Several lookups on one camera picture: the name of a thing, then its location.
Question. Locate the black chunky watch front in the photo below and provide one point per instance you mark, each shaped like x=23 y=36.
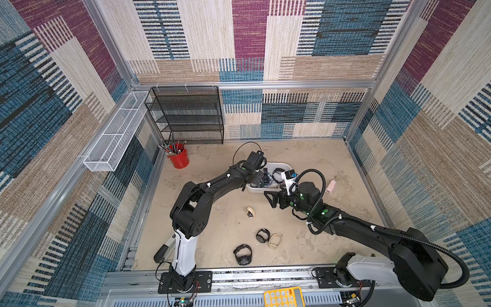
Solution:
x=245 y=259

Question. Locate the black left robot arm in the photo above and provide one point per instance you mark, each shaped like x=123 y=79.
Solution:
x=190 y=215

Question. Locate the red pen cup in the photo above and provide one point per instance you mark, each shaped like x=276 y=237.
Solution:
x=178 y=155

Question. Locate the white plastic storage box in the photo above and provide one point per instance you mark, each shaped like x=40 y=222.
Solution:
x=269 y=168

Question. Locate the black rugged digital watch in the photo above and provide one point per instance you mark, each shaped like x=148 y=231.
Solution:
x=277 y=175

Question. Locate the yellow keypad pendant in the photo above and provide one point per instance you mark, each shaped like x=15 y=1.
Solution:
x=286 y=297

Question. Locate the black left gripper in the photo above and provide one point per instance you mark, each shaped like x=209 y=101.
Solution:
x=258 y=182

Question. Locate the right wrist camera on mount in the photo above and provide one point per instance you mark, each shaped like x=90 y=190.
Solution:
x=290 y=180

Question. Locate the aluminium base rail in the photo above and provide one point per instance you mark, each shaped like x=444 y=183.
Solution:
x=246 y=286

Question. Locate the white mesh wall basket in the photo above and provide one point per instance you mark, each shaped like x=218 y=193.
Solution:
x=110 y=147

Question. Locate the black slim band watch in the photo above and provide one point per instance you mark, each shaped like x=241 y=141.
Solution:
x=263 y=236

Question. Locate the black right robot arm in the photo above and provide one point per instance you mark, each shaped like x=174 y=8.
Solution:
x=414 y=262

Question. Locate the beige strap steel watch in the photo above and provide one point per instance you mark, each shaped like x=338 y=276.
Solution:
x=250 y=212

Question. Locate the large black sport watch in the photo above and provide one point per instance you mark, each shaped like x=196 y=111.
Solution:
x=265 y=181

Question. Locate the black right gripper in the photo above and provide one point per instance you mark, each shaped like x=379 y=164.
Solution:
x=280 y=198

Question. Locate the black wire shelf rack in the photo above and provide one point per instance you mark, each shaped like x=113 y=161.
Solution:
x=191 y=114

